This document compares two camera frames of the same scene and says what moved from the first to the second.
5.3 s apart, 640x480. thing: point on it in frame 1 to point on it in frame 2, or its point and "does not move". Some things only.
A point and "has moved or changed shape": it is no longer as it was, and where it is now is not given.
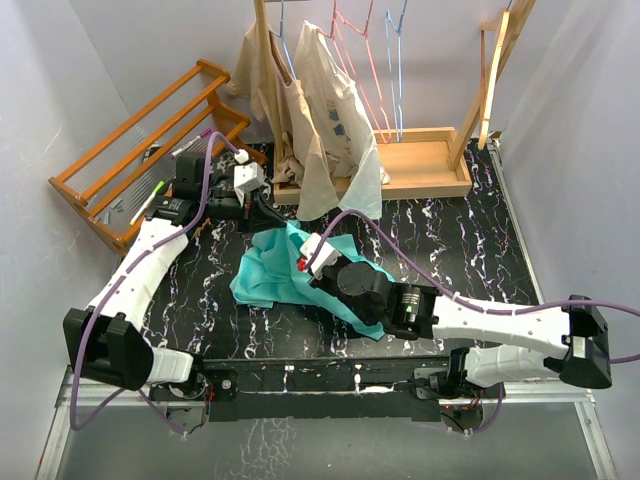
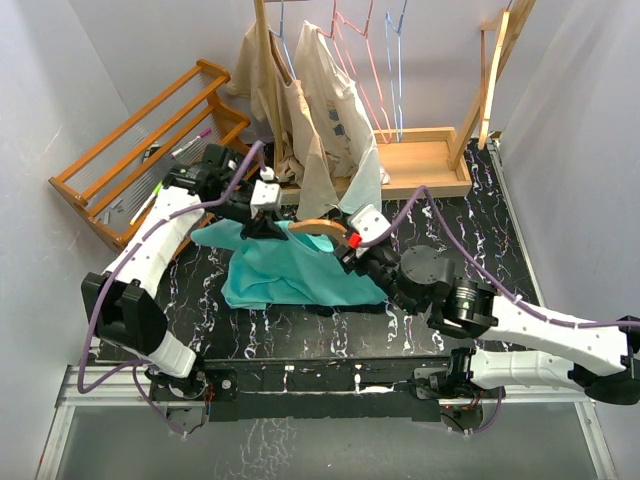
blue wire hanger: [398, 29] does not move
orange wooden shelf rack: [115, 183] does not move
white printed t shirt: [344, 124] does not move
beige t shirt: [305, 159] does not move
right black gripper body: [328, 282] to [381, 268]
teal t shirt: [272, 276] has moved or changed shape
